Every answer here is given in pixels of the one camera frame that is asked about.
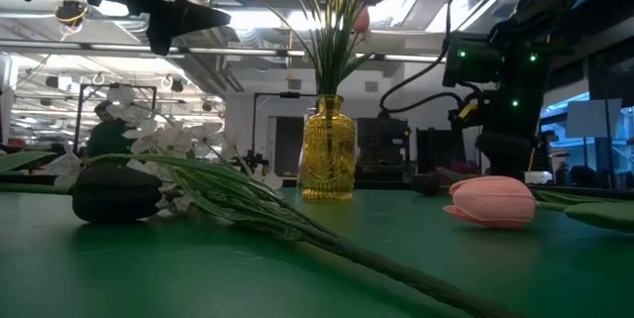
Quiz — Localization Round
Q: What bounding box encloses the yellow glass vase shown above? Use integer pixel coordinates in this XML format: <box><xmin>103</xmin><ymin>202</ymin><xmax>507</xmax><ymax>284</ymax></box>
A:
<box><xmin>301</xmin><ymin>94</ymin><xmax>357</xmax><ymax>203</ymax></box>

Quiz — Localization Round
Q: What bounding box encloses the white flower bunch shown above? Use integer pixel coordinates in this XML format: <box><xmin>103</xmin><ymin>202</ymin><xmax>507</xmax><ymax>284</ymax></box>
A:
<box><xmin>44</xmin><ymin>83</ymin><xmax>526</xmax><ymax>318</ymax></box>
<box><xmin>190</xmin><ymin>123</ymin><xmax>284</xmax><ymax>191</ymax></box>

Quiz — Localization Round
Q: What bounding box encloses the dark purple tulip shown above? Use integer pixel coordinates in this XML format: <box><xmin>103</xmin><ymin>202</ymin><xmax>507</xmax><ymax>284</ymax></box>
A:
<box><xmin>0</xmin><ymin>150</ymin><xmax>164</xmax><ymax>224</ymax></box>

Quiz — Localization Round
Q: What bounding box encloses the small white box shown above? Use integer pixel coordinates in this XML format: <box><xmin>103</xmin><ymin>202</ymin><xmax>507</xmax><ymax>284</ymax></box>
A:
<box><xmin>523</xmin><ymin>169</ymin><xmax>554</xmax><ymax>185</ymax></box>

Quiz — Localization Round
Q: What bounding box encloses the black cabinet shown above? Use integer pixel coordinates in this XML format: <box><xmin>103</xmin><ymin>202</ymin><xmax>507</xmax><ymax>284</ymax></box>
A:
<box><xmin>415</xmin><ymin>127</ymin><xmax>481</xmax><ymax>175</ymax></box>
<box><xmin>356</xmin><ymin>117</ymin><xmax>412</xmax><ymax>183</ymax></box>

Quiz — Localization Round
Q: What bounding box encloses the long ceiling light strip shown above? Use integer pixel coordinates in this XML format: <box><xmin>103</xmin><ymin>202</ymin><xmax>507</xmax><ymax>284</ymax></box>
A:
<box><xmin>0</xmin><ymin>39</ymin><xmax>447</xmax><ymax>64</ymax></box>

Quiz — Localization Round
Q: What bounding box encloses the grey panel on stand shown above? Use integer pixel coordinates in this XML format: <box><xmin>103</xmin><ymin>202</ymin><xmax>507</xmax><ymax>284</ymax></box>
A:
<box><xmin>566</xmin><ymin>98</ymin><xmax>623</xmax><ymax>190</ymax></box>

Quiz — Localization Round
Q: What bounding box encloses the person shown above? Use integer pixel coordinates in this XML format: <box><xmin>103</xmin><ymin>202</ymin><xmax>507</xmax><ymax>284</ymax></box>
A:
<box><xmin>86</xmin><ymin>101</ymin><xmax>135</xmax><ymax>159</ymax></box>

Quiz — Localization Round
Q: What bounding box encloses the green table mat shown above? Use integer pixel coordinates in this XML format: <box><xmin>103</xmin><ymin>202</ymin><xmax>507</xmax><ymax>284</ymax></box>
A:
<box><xmin>0</xmin><ymin>186</ymin><xmax>634</xmax><ymax>318</ymax></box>

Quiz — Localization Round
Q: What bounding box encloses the yellow cable reel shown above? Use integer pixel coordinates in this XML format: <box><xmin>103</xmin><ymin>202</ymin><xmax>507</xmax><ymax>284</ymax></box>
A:
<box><xmin>53</xmin><ymin>0</ymin><xmax>90</xmax><ymax>30</ymax></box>

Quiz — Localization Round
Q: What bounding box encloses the black gantry frame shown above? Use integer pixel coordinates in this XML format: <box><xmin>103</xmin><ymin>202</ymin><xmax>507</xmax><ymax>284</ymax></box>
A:
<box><xmin>251</xmin><ymin>91</ymin><xmax>326</xmax><ymax>180</ymax></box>

